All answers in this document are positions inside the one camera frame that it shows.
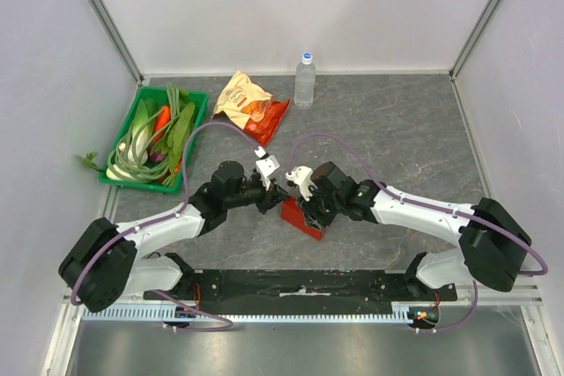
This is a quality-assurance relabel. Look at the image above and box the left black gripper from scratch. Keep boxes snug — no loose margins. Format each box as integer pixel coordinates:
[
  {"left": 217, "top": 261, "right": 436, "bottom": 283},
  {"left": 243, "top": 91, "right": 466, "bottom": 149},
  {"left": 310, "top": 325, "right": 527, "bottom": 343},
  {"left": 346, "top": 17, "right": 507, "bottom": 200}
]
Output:
[{"left": 225, "top": 174, "right": 290, "bottom": 214}]

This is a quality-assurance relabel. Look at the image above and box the red paper box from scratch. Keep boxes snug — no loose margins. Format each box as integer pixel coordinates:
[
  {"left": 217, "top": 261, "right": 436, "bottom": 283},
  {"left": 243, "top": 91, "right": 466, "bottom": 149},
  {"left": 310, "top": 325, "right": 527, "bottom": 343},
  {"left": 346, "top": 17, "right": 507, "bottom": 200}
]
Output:
[{"left": 280, "top": 197, "right": 325, "bottom": 240}]

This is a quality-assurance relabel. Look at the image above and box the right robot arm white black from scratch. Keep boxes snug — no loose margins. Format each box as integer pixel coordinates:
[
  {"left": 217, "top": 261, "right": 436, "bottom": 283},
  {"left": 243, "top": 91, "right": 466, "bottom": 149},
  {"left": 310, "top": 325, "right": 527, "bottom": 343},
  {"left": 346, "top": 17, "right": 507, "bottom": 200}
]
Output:
[{"left": 286, "top": 162, "right": 531, "bottom": 300}]

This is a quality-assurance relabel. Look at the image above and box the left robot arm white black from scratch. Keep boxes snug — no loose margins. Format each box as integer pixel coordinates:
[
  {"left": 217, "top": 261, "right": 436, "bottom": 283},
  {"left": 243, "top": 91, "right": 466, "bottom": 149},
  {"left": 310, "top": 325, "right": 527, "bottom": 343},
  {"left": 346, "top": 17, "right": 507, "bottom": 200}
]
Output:
[{"left": 58, "top": 156, "right": 288, "bottom": 313}]

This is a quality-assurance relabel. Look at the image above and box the chips bag beige orange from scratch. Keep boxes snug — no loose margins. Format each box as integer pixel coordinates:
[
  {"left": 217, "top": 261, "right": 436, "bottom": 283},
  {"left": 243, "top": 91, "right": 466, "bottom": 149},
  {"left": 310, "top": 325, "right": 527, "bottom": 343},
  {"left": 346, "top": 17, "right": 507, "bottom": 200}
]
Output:
[{"left": 213, "top": 71, "right": 290, "bottom": 146}]

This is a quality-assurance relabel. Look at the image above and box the green leafy vegetable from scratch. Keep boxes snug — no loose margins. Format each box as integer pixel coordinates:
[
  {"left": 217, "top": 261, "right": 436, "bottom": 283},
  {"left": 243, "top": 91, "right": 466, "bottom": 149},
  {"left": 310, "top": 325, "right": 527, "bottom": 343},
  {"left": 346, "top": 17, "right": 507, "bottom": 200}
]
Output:
[{"left": 151, "top": 102, "right": 197, "bottom": 173}]

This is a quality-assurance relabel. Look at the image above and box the purple eggplant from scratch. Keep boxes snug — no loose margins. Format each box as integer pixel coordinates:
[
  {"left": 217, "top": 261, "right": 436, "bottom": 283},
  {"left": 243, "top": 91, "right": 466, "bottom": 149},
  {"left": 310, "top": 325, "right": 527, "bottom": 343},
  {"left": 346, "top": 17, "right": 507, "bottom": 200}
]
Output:
[{"left": 149, "top": 146, "right": 168, "bottom": 164}]

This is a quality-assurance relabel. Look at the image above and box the green plastic tray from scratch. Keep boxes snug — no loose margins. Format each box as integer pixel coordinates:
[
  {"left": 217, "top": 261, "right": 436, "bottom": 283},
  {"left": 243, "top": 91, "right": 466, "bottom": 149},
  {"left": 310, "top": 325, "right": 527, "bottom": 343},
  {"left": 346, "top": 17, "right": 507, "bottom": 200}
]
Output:
[{"left": 99, "top": 85, "right": 209, "bottom": 194}]

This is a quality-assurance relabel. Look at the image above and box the clear water bottle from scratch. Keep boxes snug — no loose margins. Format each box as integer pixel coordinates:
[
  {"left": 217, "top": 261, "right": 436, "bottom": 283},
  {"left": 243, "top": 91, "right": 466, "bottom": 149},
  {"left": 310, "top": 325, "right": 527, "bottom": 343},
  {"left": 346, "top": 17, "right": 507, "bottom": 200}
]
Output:
[{"left": 293, "top": 52, "right": 316, "bottom": 109}]

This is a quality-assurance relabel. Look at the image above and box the green long beans bundle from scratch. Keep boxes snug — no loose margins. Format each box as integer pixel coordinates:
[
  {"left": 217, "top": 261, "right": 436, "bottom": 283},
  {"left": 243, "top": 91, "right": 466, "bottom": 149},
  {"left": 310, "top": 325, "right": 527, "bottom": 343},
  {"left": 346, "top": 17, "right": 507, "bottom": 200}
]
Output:
[{"left": 105, "top": 85, "right": 196, "bottom": 187}]

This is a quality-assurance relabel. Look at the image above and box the orange carrot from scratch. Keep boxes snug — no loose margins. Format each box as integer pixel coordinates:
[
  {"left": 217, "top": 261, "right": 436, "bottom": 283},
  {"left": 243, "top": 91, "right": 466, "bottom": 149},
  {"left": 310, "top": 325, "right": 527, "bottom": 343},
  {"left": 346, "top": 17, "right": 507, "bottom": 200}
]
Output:
[{"left": 153, "top": 105, "right": 171, "bottom": 134}]

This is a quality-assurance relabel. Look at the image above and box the bok choy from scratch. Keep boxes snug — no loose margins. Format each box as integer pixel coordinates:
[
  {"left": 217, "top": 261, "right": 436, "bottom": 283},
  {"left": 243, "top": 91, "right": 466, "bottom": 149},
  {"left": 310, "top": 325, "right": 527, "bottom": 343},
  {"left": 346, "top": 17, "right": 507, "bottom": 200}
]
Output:
[{"left": 105, "top": 99, "right": 158, "bottom": 183}]

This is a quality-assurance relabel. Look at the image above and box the green leaf outside tray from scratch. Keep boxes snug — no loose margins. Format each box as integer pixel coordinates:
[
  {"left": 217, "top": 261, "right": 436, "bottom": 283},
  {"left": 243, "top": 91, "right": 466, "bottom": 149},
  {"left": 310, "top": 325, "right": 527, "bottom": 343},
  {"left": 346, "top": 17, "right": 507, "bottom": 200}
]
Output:
[{"left": 76, "top": 151, "right": 105, "bottom": 173}]

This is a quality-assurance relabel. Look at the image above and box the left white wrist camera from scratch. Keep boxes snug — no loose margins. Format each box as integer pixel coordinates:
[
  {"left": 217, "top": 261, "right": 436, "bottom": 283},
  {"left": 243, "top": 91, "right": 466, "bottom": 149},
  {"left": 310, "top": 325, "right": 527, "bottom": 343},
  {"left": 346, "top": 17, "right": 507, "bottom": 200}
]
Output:
[{"left": 255, "top": 155, "right": 280, "bottom": 191}]

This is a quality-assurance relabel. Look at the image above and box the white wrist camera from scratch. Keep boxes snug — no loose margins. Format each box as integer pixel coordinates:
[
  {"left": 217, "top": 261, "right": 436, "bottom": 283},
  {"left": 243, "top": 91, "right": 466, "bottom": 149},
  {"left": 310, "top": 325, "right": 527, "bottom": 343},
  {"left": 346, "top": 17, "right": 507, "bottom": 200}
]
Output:
[
  {"left": 255, "top": 155, "right": 280, "bottom": 191},
  {"left": 286, "top": 166, "right": 315, "bottom": 202}
]

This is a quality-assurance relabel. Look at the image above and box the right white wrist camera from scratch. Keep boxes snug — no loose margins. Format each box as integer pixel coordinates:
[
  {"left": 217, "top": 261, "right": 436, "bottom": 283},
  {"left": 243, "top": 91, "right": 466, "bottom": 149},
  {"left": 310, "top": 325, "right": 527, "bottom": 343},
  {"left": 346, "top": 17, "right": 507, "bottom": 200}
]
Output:
[{"left": 286, "top": 166, "right": 315, "bottom": 202}]

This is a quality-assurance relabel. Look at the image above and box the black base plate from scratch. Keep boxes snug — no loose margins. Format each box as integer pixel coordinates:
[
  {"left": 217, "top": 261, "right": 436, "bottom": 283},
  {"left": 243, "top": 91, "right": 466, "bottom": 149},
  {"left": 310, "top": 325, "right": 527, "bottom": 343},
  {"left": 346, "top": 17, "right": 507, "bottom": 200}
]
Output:
[{"left": 167, "top": 269, "right": 457, "bottom": 316}]

